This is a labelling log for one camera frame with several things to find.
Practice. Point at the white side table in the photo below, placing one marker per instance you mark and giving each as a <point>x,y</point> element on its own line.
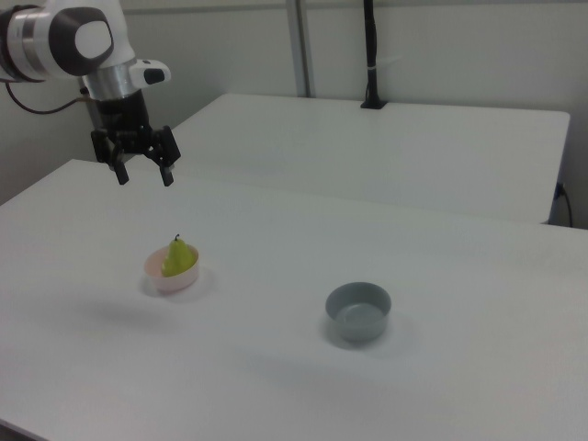
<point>367,151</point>

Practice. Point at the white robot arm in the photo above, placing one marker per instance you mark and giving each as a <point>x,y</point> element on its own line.
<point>50,37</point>

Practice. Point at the pink bowl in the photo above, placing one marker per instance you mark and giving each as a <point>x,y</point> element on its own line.
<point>174,285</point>

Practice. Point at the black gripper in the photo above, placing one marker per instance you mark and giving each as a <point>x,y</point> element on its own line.
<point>120,112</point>

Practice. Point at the green pear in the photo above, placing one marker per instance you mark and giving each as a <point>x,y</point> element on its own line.
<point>177,259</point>

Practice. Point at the aluminium profile column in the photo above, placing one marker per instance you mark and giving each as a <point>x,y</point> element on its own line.
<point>301,46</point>

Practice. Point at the black camera pole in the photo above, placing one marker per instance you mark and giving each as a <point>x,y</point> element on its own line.
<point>371,46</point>

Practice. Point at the grey bowl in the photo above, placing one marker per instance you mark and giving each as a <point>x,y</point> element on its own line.
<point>358,331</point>

